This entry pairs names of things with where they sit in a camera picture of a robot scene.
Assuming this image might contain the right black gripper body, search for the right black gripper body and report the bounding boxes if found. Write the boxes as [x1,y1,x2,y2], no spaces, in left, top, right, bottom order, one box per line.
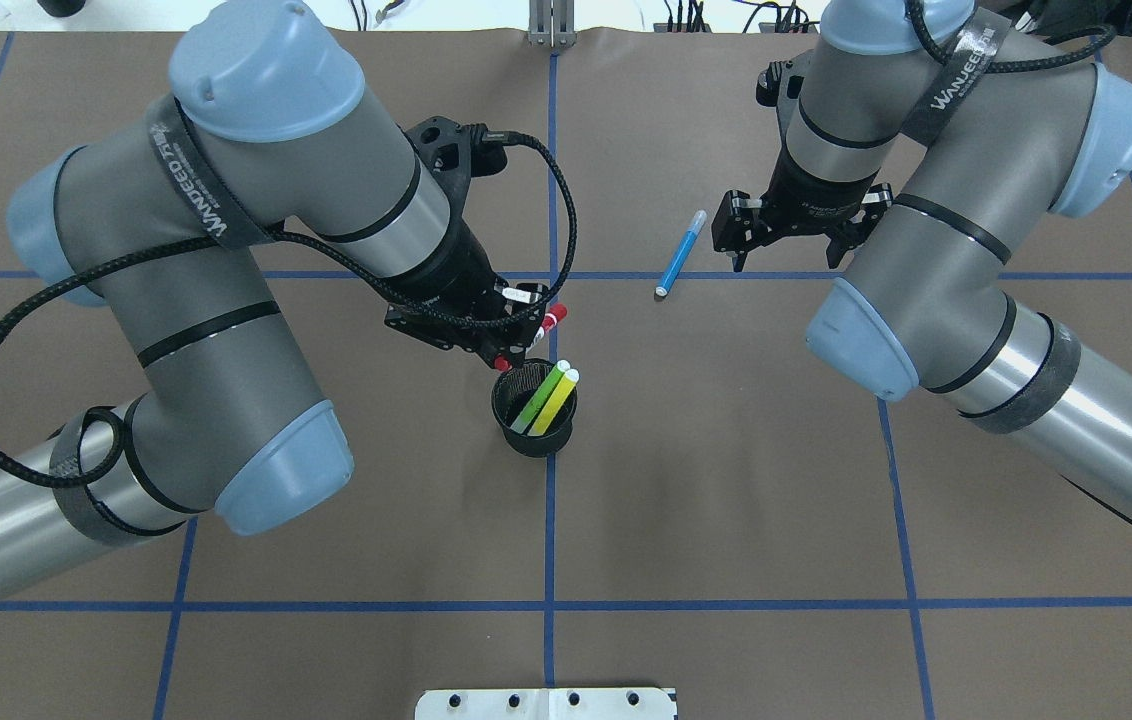
[762,175,889,240]

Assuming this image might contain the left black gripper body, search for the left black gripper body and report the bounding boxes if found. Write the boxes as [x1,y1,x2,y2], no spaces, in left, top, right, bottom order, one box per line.
[384,260,540,359]

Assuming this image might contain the red capped white marker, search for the red capped white marker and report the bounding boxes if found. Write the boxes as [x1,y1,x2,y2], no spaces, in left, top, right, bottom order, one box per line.
[494,303,569,372]

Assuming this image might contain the green highlighter pen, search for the green highlighter pen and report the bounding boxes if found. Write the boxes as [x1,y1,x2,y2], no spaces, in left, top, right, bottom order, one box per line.
[511,360,571,434]

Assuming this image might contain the blue highlighter pen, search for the blue highlighter pen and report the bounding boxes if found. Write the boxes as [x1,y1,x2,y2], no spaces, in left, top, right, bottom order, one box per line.
[653,209,708,302]

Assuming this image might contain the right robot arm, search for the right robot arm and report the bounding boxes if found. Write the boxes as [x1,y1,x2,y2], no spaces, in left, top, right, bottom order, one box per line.
[712,1,1132,524]

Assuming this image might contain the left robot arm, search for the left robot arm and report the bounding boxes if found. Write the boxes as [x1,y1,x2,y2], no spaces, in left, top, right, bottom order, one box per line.
[0,1,560,600]

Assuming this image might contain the black mesh pen cup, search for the black mesh pen cup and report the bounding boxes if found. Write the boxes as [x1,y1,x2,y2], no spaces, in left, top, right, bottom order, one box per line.
[490,359,578,457]

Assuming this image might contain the yellow highlighter pen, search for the yellow highlighter pen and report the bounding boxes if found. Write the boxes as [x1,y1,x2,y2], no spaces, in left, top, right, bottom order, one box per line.
[528,368,578,437]

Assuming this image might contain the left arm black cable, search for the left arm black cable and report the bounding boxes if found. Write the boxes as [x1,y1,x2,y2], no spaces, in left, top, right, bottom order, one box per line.
[0,128,578,491]

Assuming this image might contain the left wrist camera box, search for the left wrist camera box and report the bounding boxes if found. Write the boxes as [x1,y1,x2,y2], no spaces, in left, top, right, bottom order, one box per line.
[405,117,508,209]

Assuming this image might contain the black braided cable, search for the black braided cable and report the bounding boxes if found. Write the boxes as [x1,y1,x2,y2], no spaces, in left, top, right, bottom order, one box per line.
[906,0,1120,76]

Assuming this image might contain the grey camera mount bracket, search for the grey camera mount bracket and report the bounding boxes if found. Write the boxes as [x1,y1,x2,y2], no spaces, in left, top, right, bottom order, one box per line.
[526,0,578,51]

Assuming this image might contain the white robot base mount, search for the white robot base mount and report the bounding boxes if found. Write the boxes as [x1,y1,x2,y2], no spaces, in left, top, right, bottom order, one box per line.
[414,687,679,719]

